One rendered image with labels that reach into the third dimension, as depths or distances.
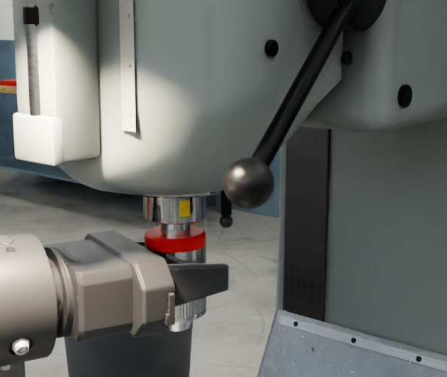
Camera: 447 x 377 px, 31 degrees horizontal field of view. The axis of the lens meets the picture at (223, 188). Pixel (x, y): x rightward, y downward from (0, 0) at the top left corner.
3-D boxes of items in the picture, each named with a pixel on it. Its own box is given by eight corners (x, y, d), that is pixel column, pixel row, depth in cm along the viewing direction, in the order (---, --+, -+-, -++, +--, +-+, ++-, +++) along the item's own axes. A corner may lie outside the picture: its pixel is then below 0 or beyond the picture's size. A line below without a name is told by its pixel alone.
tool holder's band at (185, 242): (214, 248, 60) (214, 235, 60) (155, 255, 59) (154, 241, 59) (193, 233, 65) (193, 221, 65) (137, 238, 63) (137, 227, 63)
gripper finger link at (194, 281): (223, 295, 62) (151, 307, 59) (224, 254, 61) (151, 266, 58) (234, 301, 61) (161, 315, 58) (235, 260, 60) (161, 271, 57)
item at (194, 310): (214, 317, 62) (214, 248, 60) (156, 325, 60) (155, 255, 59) (194, 298, 66) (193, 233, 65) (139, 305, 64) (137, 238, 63)
